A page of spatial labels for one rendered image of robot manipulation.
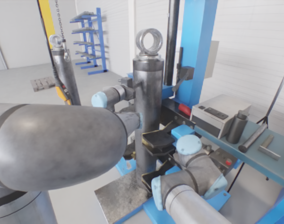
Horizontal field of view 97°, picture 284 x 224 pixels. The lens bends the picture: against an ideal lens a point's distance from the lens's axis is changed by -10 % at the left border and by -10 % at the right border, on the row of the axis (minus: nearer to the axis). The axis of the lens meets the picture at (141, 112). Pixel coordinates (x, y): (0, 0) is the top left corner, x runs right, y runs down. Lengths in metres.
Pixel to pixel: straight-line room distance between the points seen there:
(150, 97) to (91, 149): 0.80
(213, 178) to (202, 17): 1.01
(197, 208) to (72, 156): 0.26
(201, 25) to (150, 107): 0.68
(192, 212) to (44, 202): 0.28
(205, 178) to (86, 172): 0.37
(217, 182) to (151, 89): 0.66
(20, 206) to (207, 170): 0.45
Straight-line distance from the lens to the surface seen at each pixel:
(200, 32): 1.18
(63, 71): 2.05
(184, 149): 0.52
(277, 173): 0.95
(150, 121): 1.05
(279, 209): 1.33
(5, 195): 0.27
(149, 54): 0.93
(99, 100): 0.67
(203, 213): 0.34
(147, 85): 0.92
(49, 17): 3.31
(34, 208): 0.31
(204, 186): 0.48
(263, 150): 1.02
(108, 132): 0.20
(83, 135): 0.18
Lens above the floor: 1.63
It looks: 30 degrees down
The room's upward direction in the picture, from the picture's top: straight up
